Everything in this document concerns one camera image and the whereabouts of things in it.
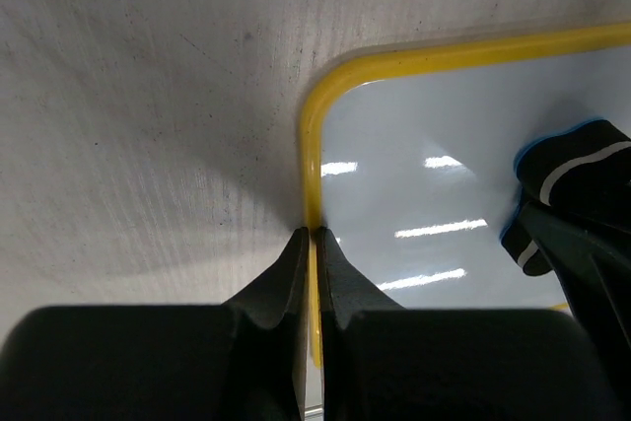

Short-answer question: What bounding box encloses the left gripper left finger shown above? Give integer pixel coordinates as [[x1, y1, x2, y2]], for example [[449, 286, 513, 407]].
[[1, 228, 310, 420]]

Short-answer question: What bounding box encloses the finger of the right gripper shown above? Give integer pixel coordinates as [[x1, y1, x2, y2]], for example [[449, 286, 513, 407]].
[[519, 203, 630, 391]]

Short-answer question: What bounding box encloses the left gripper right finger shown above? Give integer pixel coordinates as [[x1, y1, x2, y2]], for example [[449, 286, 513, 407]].
[[315, 228, 626, 420]]

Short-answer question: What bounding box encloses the blue whiteboard eraser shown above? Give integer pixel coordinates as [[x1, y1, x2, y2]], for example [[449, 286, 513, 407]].
[[500, 119, 630, 276]]

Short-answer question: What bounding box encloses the yellow framed small whiteboard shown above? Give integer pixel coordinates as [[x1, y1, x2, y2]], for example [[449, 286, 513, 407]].
[[298, 20, 631, 368]]

